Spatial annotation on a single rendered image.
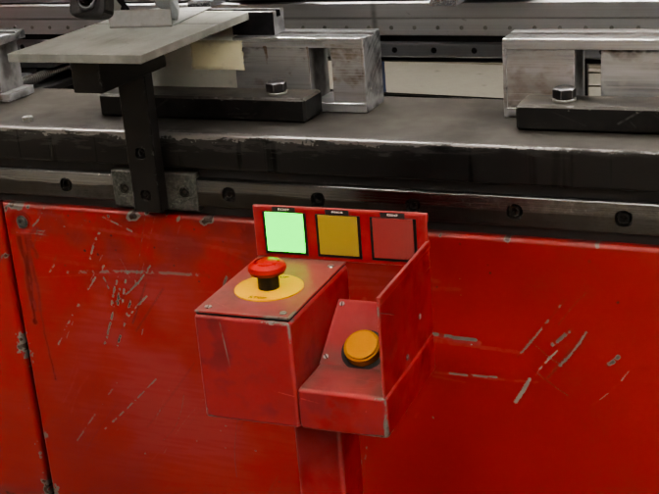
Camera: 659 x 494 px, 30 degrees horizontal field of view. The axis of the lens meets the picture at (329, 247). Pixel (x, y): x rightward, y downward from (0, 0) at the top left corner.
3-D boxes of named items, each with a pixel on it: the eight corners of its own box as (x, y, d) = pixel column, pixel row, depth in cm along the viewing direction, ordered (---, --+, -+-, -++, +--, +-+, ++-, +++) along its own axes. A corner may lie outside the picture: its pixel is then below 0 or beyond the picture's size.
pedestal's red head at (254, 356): (205, 417, 127) (185, 254, 121) (269, 352, 141) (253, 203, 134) (388, 440, 119) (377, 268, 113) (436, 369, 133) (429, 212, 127)
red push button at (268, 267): (243, 299, 126) (240, 267, 125) (260, 284, 129) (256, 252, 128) (279, 302, 124) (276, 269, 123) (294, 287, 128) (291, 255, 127)
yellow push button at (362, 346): (344, 370, 126) (338, 359, 124) (353, 337, 128) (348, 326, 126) (380, 372, 125) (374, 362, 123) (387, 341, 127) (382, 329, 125)
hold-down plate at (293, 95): (100, 116, 163) (97, 94, 162) (123, 106, 168) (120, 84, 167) (306, 123, 151) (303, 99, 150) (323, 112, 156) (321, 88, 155)
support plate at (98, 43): (8, 62, 142) (6, 53, 142) (129, 20, 164) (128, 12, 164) (141, 64, 135) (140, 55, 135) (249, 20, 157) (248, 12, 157)
